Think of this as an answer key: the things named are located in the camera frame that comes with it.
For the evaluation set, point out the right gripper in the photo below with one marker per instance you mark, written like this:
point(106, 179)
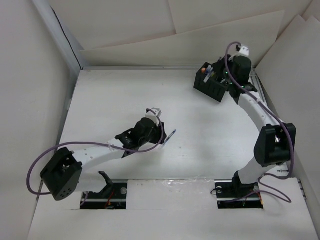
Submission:
point(219, 65)

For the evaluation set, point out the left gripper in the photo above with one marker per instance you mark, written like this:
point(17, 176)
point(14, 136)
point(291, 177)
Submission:
point(156, 131)

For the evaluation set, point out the dark cap gel pen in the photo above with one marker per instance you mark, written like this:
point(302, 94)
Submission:
point(209, 68)

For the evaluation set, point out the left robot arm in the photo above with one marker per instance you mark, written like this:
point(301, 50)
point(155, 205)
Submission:
point(67, 171)

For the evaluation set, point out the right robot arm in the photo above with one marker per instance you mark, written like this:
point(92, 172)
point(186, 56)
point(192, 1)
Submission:
point(275, 144)

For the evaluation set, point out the black slotted organizer box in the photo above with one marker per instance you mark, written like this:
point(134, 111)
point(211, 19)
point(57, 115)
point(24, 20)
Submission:
point(214, 88)

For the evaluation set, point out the blue cap gel pen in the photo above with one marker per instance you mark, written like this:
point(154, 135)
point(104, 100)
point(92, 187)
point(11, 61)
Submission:
point(168, 138)

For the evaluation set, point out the aluminium rail right side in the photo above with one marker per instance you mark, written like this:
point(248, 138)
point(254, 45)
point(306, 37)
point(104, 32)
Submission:
point(291, 164)

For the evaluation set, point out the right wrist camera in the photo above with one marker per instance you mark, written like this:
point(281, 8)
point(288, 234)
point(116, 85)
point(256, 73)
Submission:
point(242, 50)

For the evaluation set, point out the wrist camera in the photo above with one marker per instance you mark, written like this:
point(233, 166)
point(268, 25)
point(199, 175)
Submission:
point(153, 113)
point(242, 50)

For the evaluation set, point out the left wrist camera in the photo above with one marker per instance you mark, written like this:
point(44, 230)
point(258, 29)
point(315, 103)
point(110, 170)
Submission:
point(153, 113)

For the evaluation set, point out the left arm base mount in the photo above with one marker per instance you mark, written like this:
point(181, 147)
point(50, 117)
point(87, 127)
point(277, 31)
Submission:
point(112, 196)

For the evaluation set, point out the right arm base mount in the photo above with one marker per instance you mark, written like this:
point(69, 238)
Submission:
point(232, 194)

